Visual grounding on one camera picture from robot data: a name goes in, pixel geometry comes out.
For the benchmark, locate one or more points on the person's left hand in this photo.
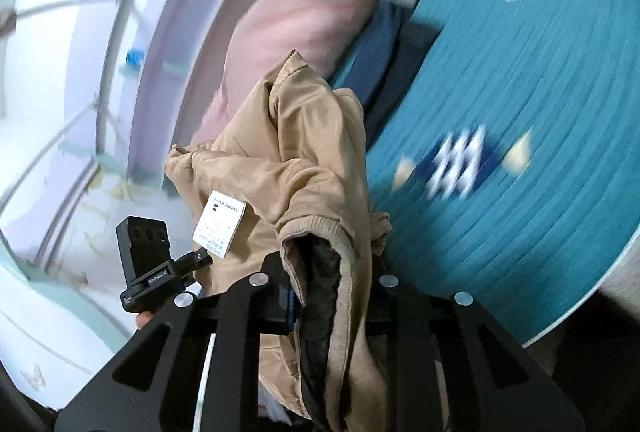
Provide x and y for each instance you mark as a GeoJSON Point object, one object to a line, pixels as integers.
{"type": "Point", "coordinates": [142, 319]}

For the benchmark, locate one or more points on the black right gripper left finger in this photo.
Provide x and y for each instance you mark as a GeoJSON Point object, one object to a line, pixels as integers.
{"type": "Point", "coordinates": [195, 362]}

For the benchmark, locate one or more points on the teal quilted bedspread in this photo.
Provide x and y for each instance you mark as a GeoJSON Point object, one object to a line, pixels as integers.
{"type": "Point", "coordinates": [559, 76]}

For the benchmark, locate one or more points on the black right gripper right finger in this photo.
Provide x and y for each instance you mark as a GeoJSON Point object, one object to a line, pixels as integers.
{"type": "Point", "coordinates": [451, 366]}

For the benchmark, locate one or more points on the white bed headboard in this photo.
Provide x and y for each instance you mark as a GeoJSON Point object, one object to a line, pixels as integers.
{"type": "Point", "coordinates": [90, 85]}

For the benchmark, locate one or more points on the white jacket label tag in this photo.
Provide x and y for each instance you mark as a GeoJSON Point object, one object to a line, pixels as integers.
{"type": "Point", "coordinates": [218, 223]}

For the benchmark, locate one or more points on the pink embroidered pillow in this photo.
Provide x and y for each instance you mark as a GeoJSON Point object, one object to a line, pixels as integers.
{"type": "Point", "coordinates": [320, 30]}

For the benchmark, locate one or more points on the tan bomber jacket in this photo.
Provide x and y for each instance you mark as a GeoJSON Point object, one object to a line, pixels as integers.
{"type": "Point", "coordinates": [294, 155]}

